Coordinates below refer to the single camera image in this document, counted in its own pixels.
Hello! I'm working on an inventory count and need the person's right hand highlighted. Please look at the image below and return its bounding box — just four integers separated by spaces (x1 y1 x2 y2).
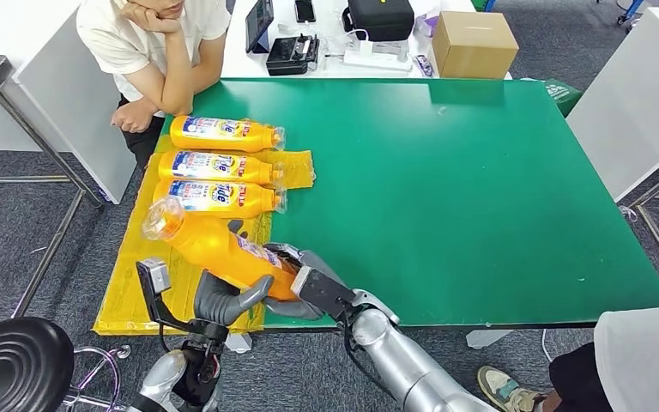
120 1 182 34

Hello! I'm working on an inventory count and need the person's left hand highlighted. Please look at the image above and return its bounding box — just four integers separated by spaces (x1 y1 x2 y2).
109 102 155 135

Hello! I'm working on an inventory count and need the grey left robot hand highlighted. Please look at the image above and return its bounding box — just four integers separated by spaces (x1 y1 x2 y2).
192 218 275 328

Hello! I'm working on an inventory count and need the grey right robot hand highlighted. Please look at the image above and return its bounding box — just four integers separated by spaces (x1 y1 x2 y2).
261 242 359 321

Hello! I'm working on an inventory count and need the orange detergent bottle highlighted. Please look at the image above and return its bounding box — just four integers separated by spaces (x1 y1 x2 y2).
140 196 302 302
157 149 285 186
152 179 288 220
169 115 287 154

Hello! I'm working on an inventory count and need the black remote controller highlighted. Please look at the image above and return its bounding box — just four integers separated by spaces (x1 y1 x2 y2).
265 33 321 76

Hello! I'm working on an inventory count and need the white table foot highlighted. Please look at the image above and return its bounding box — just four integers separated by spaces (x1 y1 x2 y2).
465 330 514 349
226 332 253 354

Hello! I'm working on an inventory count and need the person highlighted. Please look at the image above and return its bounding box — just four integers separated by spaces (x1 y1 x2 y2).
475 298 659 412
75 0 233 169

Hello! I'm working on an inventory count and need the white desk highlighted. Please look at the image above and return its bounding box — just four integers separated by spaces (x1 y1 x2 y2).
220 0 514 81
565 6 659 203
0 0 137 206

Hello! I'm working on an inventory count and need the yellow taped cardboard mat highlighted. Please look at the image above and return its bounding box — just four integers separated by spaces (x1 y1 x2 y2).
91 133 317 336

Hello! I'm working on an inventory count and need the black tablet on stand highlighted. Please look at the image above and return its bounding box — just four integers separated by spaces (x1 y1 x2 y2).
245 0 275 55

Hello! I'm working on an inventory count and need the black round stool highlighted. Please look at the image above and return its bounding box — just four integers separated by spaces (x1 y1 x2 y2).
0 316 133 412

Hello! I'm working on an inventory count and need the white power strip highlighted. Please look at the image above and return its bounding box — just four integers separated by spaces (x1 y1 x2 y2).
342 40 414 73

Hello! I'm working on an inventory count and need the small purple packet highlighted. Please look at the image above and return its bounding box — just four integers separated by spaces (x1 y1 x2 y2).
413 54 436 78

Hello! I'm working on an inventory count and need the black carrying case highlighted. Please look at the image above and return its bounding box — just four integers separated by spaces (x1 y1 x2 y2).
342 0 416 43

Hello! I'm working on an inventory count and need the purple plastic bag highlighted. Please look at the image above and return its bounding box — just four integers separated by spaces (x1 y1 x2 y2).
413 8 441 38

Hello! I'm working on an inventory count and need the brown cardboard box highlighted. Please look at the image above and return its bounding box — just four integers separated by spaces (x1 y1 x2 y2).
432 11 520 80

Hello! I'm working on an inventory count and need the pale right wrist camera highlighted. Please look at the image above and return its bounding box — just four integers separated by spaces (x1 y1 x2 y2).
290 265 359 321

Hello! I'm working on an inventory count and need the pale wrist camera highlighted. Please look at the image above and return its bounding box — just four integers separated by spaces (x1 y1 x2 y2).
290 265 359 321
136 257 203 336

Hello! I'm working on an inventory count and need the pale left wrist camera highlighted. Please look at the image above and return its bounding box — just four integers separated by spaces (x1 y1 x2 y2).
136 257 203 336

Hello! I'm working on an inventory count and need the white charging cable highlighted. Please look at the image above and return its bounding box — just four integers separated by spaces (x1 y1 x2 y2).
317 28 371 58

